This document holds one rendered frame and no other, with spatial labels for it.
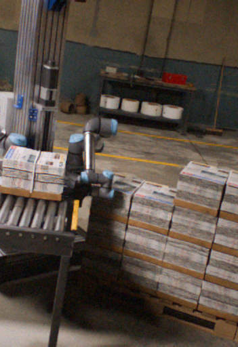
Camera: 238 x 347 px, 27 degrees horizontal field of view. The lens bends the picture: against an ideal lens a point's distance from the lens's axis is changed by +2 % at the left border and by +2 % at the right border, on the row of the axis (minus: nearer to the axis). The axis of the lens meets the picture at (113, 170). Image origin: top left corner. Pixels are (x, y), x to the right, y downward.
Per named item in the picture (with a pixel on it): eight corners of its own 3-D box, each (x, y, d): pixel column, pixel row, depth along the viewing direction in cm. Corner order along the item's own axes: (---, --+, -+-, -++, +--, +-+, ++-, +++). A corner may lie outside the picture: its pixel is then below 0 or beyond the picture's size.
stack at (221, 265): (94, 266, 396) (110, 170, 371) (239, 312, 367) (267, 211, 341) (75, 289, 361) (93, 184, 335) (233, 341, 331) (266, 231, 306)
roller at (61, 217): (67, 207, 310) (68, 200, 308) (62, 240, 265) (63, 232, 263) (59, 206, 309) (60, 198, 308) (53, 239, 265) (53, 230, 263)
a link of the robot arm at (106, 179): (99, 173, 316) (96, 188, 319) (115, 174, 318) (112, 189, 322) (97, 169, 323) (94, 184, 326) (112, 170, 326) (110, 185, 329)
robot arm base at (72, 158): (60, 160, 378) (62, 148, 375) (76, 159, 387) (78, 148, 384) (70, 167, 367) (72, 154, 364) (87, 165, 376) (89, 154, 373)
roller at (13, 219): (28, 198, 307) (23, 192, 305) (15, 231, 262) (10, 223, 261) (21, 202, 307) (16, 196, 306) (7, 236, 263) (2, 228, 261)
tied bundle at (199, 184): (183, 189, 356) (189, 160, 349) (224, 200, 348) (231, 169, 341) (171, 205, 322) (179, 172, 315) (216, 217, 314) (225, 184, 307)
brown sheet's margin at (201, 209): (183, 188, 356) (184, 183, 355) (223, 199, 348) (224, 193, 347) (172, 204, 321) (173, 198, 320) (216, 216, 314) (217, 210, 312)
